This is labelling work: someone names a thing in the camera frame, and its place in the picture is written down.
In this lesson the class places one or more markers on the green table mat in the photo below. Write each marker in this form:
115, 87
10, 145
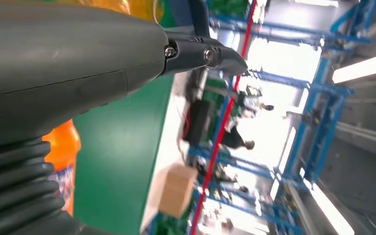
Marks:
120, 155

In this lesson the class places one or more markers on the black carrying case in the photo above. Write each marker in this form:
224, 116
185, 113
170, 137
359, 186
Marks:
197, 123

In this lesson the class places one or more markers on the white table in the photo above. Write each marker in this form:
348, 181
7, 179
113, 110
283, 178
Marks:
173, 139

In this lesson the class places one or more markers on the yellow tape patch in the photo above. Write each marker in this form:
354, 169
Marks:
120, 6

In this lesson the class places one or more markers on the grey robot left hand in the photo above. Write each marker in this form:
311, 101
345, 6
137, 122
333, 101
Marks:
61, 48

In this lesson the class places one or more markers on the person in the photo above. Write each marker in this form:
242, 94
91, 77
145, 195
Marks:
235, 139

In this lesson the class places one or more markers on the cardboard box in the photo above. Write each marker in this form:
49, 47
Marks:
176, 191

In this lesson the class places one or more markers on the ceiling light bar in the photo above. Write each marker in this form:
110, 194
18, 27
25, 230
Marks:
366, 66
332, 211

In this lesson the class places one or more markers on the red rail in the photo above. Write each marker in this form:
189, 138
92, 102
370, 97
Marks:
220, 129

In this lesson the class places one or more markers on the orange detergent bottle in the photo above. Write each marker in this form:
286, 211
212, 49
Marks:
63, 146

